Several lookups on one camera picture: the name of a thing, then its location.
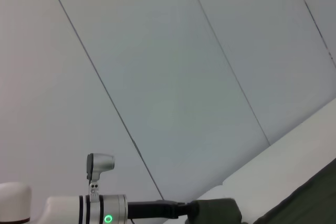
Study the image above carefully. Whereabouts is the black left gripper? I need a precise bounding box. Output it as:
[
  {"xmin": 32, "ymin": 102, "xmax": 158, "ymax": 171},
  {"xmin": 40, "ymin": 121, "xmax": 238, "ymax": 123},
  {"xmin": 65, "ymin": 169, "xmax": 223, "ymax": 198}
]
[{"xmin": 127, "ymin": 199, "xmax": 191, "ymax": 219}]

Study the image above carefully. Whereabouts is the dark green shirt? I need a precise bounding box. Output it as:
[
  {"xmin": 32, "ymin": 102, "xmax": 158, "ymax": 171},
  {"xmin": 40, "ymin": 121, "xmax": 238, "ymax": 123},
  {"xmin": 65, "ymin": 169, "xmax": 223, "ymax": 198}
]
[{"xmin": 186, "ymin": 157, "xmax": 336, "ymax": 224}]

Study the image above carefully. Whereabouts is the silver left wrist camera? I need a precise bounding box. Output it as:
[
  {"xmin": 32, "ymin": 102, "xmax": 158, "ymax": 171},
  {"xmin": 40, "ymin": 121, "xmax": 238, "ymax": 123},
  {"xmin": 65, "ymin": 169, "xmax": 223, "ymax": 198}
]
[{"xmin": 86, "ymin": 153, "xmax": 116, "ymax": 201}]

